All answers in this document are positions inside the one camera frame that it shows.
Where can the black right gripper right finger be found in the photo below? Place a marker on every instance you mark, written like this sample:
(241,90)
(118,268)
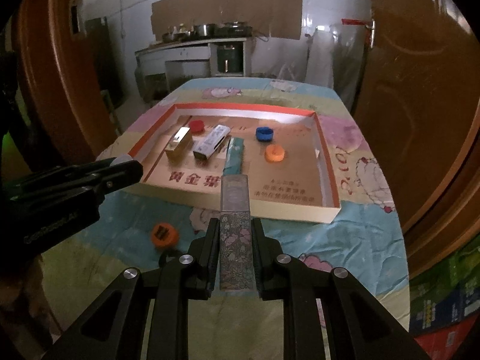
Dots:
(271,276)

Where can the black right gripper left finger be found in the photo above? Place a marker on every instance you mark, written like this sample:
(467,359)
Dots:
(201,273)

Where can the grey floral patterned box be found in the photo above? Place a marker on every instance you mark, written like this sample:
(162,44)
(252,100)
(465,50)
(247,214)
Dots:
(236,251)

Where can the orange cap with black label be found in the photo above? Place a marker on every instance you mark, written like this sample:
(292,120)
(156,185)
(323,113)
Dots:
(164,236)

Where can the teal floral box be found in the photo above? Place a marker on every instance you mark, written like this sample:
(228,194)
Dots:
(234,155)

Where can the gold rectangular box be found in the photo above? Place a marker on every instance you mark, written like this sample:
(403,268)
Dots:
(178,144)

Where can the plain orange bottle cap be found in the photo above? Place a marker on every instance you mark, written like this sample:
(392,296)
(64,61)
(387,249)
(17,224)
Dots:
(274,153)

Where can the white hello kitty box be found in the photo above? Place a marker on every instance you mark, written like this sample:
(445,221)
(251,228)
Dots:
(207,147)

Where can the red bottle cap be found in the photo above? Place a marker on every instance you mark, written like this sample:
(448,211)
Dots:
(196,126)

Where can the blue bottle cap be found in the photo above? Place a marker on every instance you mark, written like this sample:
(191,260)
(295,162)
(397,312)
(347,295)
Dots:
(264,134)

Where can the black bottle cap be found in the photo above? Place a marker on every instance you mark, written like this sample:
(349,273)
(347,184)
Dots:
(168,255)

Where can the white bottle cap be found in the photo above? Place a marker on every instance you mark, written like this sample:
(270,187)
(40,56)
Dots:
(124,158)

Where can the orange rimmed cardboard tray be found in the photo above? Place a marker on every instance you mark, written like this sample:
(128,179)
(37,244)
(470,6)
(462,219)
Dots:
(301,187)

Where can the green printed carton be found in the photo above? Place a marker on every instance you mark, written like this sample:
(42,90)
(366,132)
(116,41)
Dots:
(445,294)

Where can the red printed carton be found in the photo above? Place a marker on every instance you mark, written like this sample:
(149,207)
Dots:
(443,343)

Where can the grey kitchen counter cabinet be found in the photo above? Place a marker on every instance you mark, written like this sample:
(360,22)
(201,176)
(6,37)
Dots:
(162,68)

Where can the dark green air fryer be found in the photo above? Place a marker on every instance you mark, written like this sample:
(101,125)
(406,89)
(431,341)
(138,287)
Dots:
(229,58)

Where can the brown wooden door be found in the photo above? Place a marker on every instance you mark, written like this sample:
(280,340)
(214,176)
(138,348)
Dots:
(419,101)

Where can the steel cooking pot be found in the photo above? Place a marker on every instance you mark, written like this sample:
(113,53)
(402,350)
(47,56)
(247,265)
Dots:
(204,31)

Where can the black induction stove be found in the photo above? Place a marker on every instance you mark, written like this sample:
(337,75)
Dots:
(234,29)

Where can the brown wooden door frame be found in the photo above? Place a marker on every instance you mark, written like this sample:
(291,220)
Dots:
(60,81)

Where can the cardboard sheet on wall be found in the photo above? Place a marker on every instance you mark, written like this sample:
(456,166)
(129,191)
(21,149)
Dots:
(272,18)

